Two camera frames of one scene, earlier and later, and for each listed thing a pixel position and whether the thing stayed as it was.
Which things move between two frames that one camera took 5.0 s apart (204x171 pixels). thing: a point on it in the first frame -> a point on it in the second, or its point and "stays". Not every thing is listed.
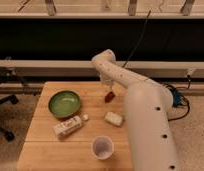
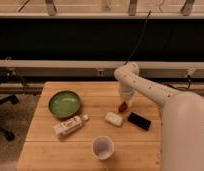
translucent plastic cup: [102, 147] stays
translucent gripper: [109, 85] -> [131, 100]
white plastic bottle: [68, 126] stays
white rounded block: [114, 118] stays
